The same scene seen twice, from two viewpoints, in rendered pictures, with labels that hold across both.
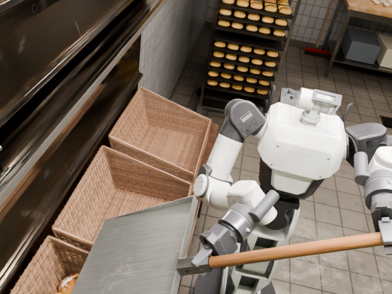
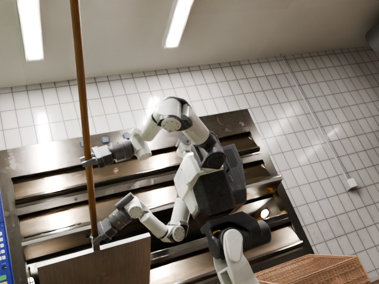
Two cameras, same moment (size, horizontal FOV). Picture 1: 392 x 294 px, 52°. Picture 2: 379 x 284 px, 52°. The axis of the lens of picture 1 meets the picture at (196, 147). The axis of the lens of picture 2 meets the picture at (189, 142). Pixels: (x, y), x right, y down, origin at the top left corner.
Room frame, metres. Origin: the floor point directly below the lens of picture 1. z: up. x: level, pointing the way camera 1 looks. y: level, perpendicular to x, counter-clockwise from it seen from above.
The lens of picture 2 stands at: (0.31, -1.97, 0.74)
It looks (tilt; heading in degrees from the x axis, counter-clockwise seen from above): 23 degrees up; 62
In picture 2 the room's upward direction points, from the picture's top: 21 degrees counter-clockwise
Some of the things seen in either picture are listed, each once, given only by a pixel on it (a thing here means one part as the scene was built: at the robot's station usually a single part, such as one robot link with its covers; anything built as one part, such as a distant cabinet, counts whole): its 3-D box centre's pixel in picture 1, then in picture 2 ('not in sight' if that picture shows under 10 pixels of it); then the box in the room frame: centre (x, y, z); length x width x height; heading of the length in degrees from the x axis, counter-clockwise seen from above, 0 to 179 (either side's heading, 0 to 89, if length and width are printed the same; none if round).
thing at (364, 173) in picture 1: (375, 176); (135, 149); (0.84, -0.47, 1.46); 0.11 x 0.11 x 0.11; 81
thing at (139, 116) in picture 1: (163, 137); (302, 279); (1.85, 0.19, 0.72); 0.56 x 0.49 x 0.28; 175
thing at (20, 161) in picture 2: not in sight; (140, 141); (1.24, 0.53, 2.00); 1.80 x 0.08 x 0.21; 176
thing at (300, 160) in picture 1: (297, 144); (211, 182); (1.20, -0.36, 1.27); 0.34 x 0.30 x 0.36; 84
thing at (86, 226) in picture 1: (130, 214); not in sight; (1.23, 0.23, 0.72); 0.56 x 0.49 x 0.28; 177
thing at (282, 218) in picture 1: (276, 191); (237, 233); (1.23, -0.35, 1.01); 0.28 x 0.13 x 0.18; 178
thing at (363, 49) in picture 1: (360, 45); not in sight; (5.04, -1.82, 0.35); 0.50 x 0.36 x 0.24; 176
